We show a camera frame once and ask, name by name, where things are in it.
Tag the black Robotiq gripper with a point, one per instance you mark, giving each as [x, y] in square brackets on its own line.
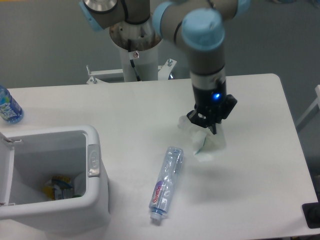
[215, 99]

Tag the white tissue paper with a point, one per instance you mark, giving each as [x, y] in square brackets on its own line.
[206, 146]

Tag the clear crushed plastic bottle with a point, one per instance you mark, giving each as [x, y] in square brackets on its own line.
[166, 183]

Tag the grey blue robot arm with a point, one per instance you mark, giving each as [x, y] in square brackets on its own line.
[194, 26]

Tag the white plastic trash can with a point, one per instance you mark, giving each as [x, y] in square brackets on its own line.
[28, 159]

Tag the black device at table edge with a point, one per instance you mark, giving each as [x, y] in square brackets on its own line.
[311, 213]

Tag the yellow blue snack wrapper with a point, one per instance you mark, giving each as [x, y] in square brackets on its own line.
[58, 188]

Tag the blue labelled water bottle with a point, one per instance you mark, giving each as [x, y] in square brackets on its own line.
[10, 111]

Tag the white pedestal base frame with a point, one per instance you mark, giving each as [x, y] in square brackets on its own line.
[117, 76]

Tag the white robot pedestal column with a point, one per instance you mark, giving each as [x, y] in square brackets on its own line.
[138, 48]

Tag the white frame at right edge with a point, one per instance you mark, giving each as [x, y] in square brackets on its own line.
[310, 112]

